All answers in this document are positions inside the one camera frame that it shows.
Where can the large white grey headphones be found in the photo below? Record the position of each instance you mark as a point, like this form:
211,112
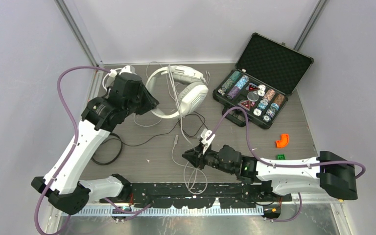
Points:
190,98

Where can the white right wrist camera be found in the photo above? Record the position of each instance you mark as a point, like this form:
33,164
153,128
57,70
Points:
207,137

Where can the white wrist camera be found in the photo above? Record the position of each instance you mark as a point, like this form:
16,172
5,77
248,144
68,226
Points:
207,137
126,69

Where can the black poker chip case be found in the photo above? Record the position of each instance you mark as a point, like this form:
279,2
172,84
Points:
259,86

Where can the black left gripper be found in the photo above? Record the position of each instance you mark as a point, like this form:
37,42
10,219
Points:
151,102

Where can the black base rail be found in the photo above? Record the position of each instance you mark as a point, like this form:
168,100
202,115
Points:
202,195

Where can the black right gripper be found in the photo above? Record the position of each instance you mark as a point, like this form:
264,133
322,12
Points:
195,155

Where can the small white headphones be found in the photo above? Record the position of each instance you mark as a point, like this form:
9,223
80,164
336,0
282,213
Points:
119,79

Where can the black headphones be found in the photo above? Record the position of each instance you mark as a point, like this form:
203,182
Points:
109,151

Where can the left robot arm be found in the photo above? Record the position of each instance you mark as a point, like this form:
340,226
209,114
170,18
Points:
62,184

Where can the orange curved plastic piece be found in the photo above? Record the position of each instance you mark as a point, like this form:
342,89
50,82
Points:
283,141

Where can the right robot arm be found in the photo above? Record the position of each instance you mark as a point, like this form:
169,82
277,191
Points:
327,173

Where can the green lego brick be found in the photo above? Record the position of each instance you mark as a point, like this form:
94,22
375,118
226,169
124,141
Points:
280,157

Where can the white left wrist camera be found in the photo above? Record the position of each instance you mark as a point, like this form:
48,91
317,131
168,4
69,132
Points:
126,69

